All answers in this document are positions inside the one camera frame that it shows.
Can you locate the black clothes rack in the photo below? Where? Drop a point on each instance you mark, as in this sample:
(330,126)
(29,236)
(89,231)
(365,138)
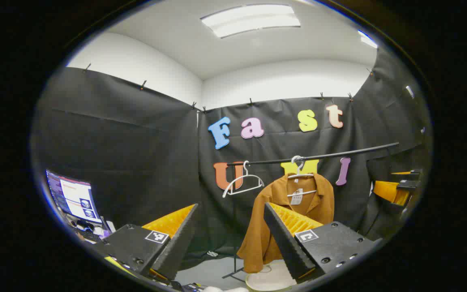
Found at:
(339,154)

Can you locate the white hanger taped to rail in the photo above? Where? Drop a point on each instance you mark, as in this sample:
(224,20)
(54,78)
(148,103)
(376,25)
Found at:
(300,175)

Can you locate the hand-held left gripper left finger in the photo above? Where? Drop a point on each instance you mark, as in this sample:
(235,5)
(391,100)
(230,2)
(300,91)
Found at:
(176,247)

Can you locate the brown collared shirt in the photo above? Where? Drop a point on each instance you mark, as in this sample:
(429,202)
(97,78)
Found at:
(266,202)

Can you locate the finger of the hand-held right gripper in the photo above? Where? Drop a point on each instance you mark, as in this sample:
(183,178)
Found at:
(387,191)
(414,172)

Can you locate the computer monitor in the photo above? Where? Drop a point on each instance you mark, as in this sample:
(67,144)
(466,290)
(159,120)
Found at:
(73,196)

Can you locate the large ceiling light panel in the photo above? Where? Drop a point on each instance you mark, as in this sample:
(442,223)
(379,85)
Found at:
(251,20)

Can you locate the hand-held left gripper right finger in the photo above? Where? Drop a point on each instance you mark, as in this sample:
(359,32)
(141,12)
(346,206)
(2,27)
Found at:
(286,243)

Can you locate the black backdrop cloth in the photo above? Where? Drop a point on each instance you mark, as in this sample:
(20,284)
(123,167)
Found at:
(136,162)

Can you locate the small ceiling light panel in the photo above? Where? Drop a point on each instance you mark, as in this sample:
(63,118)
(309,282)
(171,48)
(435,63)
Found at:
(368,39)

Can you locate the black keyboard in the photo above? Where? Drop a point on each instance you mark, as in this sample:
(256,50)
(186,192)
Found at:
(87,234)

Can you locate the white empty plastic hanger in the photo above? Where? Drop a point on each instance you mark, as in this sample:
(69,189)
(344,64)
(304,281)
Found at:
(241,180)

